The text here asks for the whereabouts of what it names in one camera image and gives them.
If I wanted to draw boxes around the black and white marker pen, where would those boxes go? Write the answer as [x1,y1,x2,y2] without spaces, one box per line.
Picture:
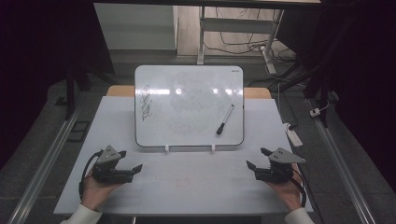
[216,104,235,136]

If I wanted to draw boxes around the aluminium rail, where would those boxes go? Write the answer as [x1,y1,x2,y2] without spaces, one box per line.
[5,92,89,224]
[305,97,378,224]

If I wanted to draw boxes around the person's right hand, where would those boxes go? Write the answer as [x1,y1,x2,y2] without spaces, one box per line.
[265,164,304,213]

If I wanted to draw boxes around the white whiteboard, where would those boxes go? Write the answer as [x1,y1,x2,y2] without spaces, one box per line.
[134,64,245,148]

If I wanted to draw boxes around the black metal stand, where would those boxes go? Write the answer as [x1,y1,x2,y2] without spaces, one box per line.
[55,57,92,121]
[270,60,332,129]

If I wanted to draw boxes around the white cabinet panel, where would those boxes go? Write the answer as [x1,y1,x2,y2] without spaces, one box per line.
[92,3,179,51]

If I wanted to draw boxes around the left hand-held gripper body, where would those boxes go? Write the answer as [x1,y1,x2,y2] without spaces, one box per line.
[92,145,134,185]

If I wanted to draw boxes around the person's left hand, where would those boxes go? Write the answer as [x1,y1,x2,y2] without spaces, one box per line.
[80,173,122,213]

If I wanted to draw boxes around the white table cover board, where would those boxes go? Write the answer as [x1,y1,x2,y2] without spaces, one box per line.
[53,95,314,217]

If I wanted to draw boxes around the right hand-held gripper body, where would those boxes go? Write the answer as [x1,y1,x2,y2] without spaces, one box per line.
[254,147,307,184]

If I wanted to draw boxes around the black floor cables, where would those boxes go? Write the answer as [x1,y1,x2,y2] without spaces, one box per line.
[203,7,297,64]

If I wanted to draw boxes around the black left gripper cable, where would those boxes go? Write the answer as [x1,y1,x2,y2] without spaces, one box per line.
[78,149,104,201]

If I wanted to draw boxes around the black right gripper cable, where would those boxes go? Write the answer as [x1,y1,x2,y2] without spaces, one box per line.
[290,168,308,209]

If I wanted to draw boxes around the wooden table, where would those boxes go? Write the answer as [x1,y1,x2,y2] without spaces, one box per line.
[106,85,273,100]

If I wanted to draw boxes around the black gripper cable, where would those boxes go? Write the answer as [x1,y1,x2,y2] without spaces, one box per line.
[78,149,104,201]
[290,168,308,209]

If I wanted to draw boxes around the black floor frame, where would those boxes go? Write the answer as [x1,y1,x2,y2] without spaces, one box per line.
[66,119,92,144]

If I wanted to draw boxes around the white power strip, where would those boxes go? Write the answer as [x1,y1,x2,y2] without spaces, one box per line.
[282,122,304,148]

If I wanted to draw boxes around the white desk frame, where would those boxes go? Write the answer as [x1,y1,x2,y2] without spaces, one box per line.
[196,6,285,76]

